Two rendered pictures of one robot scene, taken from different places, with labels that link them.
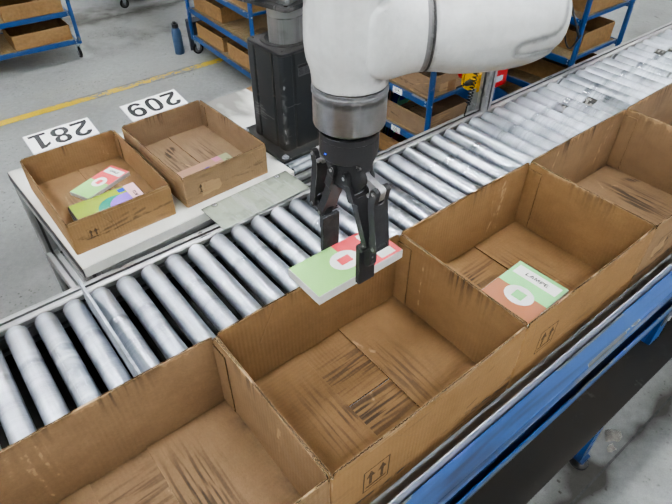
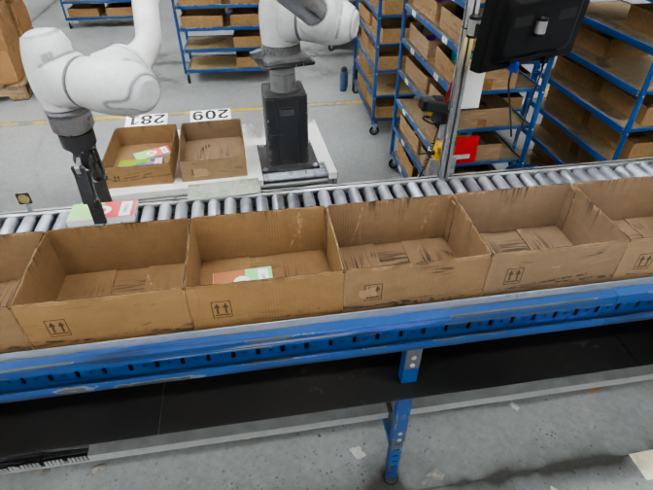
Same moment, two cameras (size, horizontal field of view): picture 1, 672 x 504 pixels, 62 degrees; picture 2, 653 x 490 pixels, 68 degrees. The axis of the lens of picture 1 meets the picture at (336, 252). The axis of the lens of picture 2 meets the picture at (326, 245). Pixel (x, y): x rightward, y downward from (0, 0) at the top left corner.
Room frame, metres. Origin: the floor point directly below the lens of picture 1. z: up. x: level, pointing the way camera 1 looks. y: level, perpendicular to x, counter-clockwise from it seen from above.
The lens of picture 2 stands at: (0.02, -1.01, 1.86)
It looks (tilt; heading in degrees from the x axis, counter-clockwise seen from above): 39 degrees down; 30
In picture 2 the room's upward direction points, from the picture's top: straight up
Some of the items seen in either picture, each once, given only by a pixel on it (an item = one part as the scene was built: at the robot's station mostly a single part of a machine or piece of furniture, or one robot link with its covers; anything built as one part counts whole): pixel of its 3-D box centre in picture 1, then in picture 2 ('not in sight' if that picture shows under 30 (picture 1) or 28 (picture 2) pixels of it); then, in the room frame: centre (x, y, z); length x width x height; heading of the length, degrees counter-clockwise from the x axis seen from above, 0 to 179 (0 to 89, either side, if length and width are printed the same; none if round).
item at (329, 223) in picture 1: (329, 232); (103, 193); (0.65, 0.01, 1.18); 0.03 x 0.01 x 0.07; 129
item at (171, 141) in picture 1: (194, 149); (213, 148); (1.50, 0.44, 0.80); 0.38 x 0.28 x 0.10; 41
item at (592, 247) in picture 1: (519, 262); (264, 265); (0.81, -0.36, 0.96); 0.39 x 0.29 x 0.17; 129
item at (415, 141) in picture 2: not in sight; (429, 130); (3.00, -0.11, 0.39); 0.40 x 0.30 x 0.10; 39
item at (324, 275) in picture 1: (346, 262); (103, 212); (0.61, -0.02, 1.14); 0.16 x 0.07 x 0.02; 129
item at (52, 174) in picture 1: (97, 186); (143, 154); (1.30, 0.67, 0.80); 0.38 x 0.28 x 0.10; 39
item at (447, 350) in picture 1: (370, 363); (118, 281); (0.56, -0.06, 0.96); 0.39 x 0.29 x 0.17; 129
